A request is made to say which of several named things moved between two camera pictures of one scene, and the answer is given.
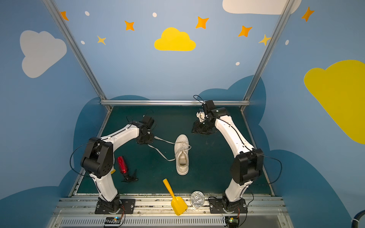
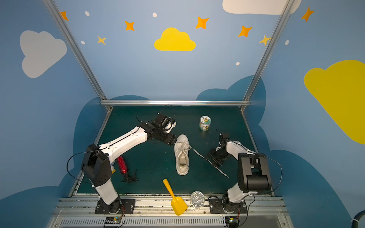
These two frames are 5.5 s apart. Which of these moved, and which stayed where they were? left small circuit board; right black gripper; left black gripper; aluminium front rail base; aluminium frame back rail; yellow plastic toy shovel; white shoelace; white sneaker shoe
Moved: right black gripper; left black gripper; white shoelace
Stayed: yellow plastic toy shovel; white sneaker shoe; aluminium frame back rail; aluminium front rail base; left small circuit board
